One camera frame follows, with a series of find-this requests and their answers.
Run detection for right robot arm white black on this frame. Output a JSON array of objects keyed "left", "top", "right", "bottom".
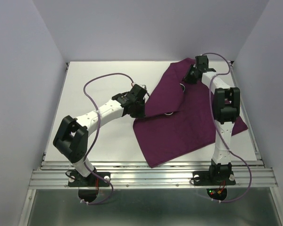
[{"left": 183, "top": 55, "right": 240, "bottom": 186}]

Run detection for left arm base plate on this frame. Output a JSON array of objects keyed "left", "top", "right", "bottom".
[{"left": 65, "top": 170, "right": 109, "bottom": 187}]

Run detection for purple surgical cloth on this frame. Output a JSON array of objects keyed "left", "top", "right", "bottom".
[{"left": 133, "top": 57, "right": 249, "bottom": 169}]

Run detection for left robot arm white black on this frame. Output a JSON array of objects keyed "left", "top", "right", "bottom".
[{"left": 53, "top": 84, "right": 147, "bottom": 187}]

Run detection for aluminium front rail frame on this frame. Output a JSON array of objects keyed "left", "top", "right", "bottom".
[{"left": 29, "top": 161, "right": 278, "bottom": 189}]

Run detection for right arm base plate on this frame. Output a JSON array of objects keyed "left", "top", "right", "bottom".
[{"left": 190, "top": 171, "right": 236, "bottom": 186}]

